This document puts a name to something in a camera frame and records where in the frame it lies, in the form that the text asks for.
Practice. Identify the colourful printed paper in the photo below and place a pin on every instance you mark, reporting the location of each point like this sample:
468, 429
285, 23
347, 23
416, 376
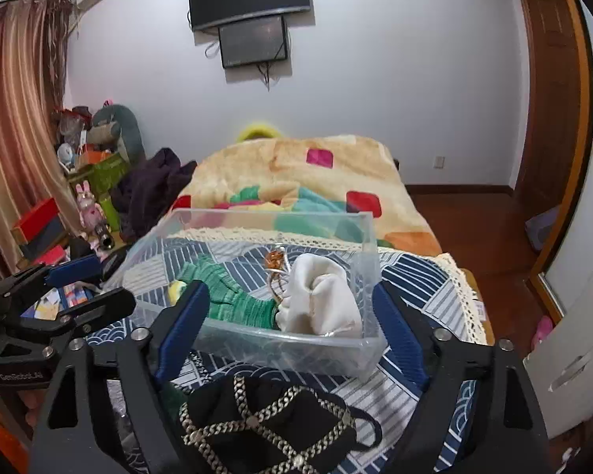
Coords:
64, 301

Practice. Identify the grey plush toy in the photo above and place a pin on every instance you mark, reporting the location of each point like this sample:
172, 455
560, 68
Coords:
121, 128

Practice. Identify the small dark wall screen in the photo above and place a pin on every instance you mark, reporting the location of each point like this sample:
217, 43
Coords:
253, 42

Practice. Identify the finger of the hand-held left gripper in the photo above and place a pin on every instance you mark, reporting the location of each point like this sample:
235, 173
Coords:
99, 304
74, 269

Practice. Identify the red box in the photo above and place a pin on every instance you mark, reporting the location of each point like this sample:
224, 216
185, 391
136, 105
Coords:
37, 218

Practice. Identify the pink slipper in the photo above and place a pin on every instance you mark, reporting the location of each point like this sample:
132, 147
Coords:
542, 331

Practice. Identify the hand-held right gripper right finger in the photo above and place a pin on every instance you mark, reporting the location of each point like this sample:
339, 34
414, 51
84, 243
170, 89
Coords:
400, 338

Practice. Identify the grey bag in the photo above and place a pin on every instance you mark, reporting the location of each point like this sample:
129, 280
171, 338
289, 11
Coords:
543, 227

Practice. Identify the brown striped curtain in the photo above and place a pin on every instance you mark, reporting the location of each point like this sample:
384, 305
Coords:
15, 108

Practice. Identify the clear plastic storage box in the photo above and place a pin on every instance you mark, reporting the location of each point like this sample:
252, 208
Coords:
257, 351

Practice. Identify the dark purple cloth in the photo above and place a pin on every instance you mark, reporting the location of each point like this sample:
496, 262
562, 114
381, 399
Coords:
153, 192

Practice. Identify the white cloth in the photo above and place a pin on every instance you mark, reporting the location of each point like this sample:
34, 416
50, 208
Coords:
321, 296

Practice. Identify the green cardboard box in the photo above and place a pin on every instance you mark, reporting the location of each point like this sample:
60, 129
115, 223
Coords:
101, 175

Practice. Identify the orange hair clip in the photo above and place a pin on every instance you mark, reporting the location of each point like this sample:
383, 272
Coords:
275, 260

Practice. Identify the wooden door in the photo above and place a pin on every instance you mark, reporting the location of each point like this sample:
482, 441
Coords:
548, 108

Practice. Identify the beige plush blanket colourful squares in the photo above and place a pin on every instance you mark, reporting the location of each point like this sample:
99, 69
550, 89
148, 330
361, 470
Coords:
286, 168

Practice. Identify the pink bunny toy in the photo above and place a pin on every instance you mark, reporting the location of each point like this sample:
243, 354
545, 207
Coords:
90, 212

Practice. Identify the white wall socket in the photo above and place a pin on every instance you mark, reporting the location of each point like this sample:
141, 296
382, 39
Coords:
440, 161

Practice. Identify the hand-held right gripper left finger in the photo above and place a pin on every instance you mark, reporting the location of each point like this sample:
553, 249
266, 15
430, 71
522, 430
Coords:
183, 328

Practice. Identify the green knitted glove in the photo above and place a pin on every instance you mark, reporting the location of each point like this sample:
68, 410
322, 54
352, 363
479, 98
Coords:
237, 301

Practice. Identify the blue patterned bed cover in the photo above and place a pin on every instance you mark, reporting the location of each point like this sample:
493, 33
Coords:
415, 281

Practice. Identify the yellow round object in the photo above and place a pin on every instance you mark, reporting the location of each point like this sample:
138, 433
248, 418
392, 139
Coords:
261, 130

